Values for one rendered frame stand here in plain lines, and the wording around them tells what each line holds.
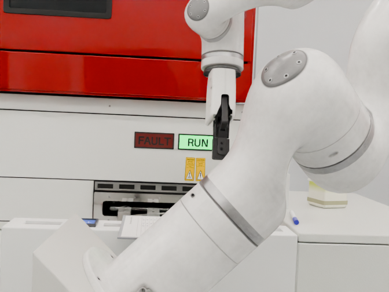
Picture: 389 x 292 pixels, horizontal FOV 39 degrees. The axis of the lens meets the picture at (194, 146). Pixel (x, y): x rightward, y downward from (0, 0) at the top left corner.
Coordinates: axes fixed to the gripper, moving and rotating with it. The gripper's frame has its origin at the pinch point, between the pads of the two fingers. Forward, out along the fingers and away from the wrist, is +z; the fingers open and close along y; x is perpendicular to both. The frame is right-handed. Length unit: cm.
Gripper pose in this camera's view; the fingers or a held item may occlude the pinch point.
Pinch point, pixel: (220, 149)
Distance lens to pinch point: 107.1
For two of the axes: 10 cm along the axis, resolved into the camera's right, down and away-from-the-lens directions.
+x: 10.0, 0.4, 0.8
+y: 0.9, -1.5, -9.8
